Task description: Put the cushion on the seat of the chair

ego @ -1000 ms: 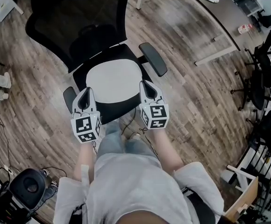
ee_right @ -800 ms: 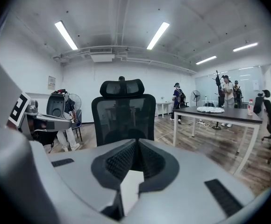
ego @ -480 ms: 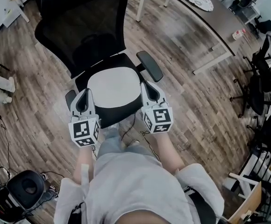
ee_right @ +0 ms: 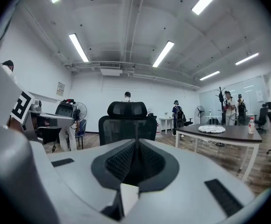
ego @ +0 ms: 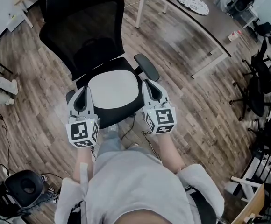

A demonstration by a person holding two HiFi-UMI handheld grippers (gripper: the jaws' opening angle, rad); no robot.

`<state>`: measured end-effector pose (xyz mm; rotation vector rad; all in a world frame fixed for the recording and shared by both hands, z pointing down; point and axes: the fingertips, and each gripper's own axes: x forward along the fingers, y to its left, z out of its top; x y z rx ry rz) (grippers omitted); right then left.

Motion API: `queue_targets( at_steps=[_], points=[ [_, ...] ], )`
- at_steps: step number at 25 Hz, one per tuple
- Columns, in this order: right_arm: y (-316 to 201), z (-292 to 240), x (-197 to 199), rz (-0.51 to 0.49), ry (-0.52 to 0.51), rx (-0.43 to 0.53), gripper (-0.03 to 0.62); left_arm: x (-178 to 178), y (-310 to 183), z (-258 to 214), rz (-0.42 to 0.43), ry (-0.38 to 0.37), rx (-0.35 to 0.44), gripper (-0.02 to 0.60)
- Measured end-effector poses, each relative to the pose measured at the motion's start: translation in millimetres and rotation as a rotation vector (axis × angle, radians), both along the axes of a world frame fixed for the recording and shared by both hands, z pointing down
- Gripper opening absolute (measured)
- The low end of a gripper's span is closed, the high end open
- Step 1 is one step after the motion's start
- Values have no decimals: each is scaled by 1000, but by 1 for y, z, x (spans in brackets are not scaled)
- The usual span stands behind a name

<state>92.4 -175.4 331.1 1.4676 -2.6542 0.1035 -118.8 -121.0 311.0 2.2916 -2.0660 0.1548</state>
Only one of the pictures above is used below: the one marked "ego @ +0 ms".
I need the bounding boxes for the white cushion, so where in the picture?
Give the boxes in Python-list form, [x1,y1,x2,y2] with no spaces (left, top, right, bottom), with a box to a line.
[88,69,140,109]

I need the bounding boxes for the black stool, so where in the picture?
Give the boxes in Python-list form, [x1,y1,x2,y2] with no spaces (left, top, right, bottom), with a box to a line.
[4,170,44,209]

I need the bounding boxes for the dark table with white legs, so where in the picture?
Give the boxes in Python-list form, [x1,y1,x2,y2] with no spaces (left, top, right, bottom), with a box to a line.
[135,0,232,79]

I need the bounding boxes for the wooden board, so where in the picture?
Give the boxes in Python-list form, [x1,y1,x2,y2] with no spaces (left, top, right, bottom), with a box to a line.
[237,183,266,224]

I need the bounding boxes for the person's head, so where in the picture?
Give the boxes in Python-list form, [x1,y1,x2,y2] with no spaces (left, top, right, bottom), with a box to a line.
[116,210,192,224]

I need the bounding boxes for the black swivel chair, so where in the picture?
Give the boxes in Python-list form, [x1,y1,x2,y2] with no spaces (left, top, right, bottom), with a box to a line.
[229,36,271,121]

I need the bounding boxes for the round patterned mat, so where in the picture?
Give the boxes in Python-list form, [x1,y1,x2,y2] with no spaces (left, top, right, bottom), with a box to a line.
[175,0,210,16]

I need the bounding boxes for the person's left shoe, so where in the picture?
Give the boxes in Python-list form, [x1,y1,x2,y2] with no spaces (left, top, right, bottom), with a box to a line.
[102,124,119,135]

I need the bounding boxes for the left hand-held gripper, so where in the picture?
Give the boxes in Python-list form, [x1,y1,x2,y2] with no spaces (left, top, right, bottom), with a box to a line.
[65,86,100,149]

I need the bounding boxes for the black waist bag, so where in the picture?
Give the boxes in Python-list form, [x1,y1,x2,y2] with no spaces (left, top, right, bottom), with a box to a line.
[184,185,218,224]

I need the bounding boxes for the person's blue jeans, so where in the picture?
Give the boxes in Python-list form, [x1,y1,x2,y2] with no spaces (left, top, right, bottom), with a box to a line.
[97,131,150,160]

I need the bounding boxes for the white metal rack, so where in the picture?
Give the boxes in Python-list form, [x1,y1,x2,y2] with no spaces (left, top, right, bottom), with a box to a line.
[230,153,271,204]

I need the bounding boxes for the person's light shirt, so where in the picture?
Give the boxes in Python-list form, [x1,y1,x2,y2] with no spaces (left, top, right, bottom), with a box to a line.
[54,147,225,224]

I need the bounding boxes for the red white bottle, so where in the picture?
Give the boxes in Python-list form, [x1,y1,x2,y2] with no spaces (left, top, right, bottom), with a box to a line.
[228,30,242,42]

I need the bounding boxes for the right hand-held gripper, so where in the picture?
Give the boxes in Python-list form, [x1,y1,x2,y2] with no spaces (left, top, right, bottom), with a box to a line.
[142,79,176,135]

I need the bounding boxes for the white box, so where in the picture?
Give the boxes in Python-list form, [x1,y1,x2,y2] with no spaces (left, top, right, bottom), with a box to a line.
[7,12,26,33]

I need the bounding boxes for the person's right forearm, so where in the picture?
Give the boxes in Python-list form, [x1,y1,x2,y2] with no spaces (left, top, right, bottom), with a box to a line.
[149,132,186,175]

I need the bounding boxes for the right hand-held gripper cable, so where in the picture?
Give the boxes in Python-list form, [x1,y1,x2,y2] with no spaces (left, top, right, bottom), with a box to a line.
[141,130,161,160]

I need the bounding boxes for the person's left forearm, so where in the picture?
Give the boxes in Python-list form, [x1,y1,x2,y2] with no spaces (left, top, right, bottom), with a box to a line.
[72,145,96,185]

